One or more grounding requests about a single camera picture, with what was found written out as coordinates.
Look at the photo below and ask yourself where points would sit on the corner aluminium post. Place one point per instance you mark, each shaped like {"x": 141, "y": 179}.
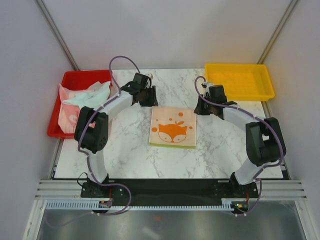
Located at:
{"x": 56, "y": 33}
{"x": 278, "y": 30}

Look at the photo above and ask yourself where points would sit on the right corner aluminium post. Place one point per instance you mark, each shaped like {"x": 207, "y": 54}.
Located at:
{"x": 278, "y": 30}

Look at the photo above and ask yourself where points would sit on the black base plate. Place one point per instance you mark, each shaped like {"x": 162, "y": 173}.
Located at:
{"x": 168, "y": 191}

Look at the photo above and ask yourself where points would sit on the orange fox towel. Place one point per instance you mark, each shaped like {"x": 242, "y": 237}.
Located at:
{"x": 173, "y": 127}

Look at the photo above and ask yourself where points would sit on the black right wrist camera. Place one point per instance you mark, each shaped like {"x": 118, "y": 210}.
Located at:
{"x": 216, "y": 94}

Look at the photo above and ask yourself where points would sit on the pink patterned towel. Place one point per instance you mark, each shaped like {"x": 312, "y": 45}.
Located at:
{"x": 68, "y": 114}

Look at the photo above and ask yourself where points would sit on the mint green towel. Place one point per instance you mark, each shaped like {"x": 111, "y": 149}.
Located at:
{"x": 94, "y": 96}

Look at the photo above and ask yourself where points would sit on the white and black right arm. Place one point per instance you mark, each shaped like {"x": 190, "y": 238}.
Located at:
{"x": 265, "y": 147}

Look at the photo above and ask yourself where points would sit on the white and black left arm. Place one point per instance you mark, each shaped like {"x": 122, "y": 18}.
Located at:
{"x": 92, "y": 128}

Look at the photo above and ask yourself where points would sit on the red plastic bin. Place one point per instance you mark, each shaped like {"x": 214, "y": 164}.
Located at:
{"x": 78, "y": 89}

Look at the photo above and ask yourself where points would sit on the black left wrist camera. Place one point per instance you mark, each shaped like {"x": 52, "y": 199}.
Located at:
{"x": 142, "y": 81}

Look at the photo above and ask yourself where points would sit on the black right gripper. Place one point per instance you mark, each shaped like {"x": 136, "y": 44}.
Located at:
{"x": 199, "y": 109}

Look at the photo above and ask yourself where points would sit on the white slotted cable duct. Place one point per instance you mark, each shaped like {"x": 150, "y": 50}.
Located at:
{"x": 97, "y": 205}

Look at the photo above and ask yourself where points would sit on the left corner aluminium post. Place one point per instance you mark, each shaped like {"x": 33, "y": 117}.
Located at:
{"x": 56, "y": 33}

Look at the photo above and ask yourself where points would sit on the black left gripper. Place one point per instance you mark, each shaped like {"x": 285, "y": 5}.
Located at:
{"x": 152, "y": 102}

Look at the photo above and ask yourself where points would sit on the yellow plastic bin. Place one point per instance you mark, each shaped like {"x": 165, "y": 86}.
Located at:
{"x": 241, "y": 82}

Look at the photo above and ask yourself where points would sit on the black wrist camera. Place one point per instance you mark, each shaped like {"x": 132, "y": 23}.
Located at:
{"x": 216, "y": 94}
{"x": 142, "y": 81}

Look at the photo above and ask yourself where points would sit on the aluminium frame rail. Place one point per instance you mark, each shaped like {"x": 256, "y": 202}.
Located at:
{"x": 268, "y": 189}

